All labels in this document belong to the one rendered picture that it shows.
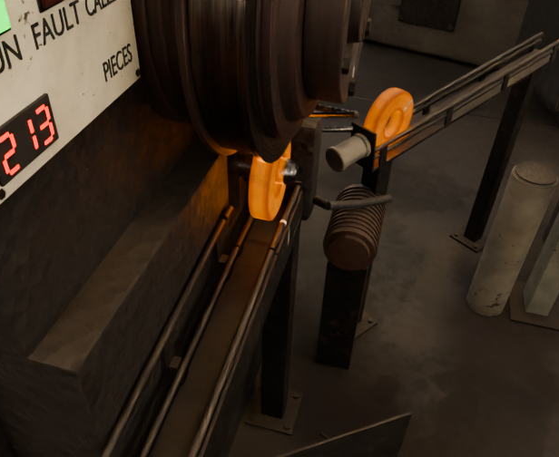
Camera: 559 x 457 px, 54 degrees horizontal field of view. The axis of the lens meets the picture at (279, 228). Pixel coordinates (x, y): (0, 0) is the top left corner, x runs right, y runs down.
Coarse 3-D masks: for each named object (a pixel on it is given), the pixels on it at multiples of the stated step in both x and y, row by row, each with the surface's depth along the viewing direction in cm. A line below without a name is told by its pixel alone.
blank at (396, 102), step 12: (384, 96) 124; (396, 96) 124; (408, 96) 128; (372, 108) 124; (384, 108) 123; (396, 108) 126; (408, 108) 131; (372, 120) 124; (384, 120) 125; (396, 120) 132; (408, 120) 134; (384, 132) 128; (396, 132) 132
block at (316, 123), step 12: (312, 120) 110; (300, 132) 109; (312, 132) 109; (300, 144) 111; (312, 144) 110; (300, 156) 113; (312, 156) 112; (300, 168) 114; (312, 168) 114; (300, 180) 116; (312, 180) 117; (312, 192) 120; (312, 204) 124
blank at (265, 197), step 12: (288, 156) 97; (252, 168) 86; (264, 168) 85; (276, 168) 89; (252, 180) 86; (264, 180) 86; (252, 192) 87; (264, 192) 86; (276, 192) 94; (252, 204) 88; (264, 204) 87; (276, 204) 94; (252, 216) 92; (264, 216) 90
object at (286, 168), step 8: (240, 152) 92; (248, 152) 92; (232, 160) 91; (240, 160) 91; (248, 160) 91; (280, 160) 90; (288, 160) 91; (232, 168) 92; (240, 168) 91; (248, 168) 91; (280, 168) 90; (288, 168) 90; (296, 168) 91; (240, 176) 93; (248, 176) 92; (280, 176) 90; (288, 176) 90; (296, 176) 91
